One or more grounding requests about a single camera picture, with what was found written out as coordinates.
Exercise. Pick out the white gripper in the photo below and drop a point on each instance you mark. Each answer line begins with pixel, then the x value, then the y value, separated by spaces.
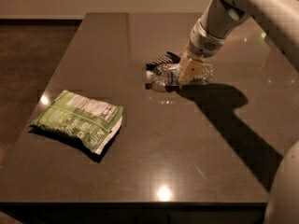
pixel 205 43

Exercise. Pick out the clear plastic water bottle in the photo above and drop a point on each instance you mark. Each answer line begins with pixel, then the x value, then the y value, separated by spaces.
pixel 165 77

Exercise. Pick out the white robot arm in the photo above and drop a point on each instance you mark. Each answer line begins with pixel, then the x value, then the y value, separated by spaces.
pixel 280 20

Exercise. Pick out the black rxbar chocolate wrapper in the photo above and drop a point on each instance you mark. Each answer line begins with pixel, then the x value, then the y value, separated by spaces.
pixel 169 57

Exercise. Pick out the green chip bag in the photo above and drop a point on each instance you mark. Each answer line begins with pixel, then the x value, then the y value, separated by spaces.
pixel 94 123

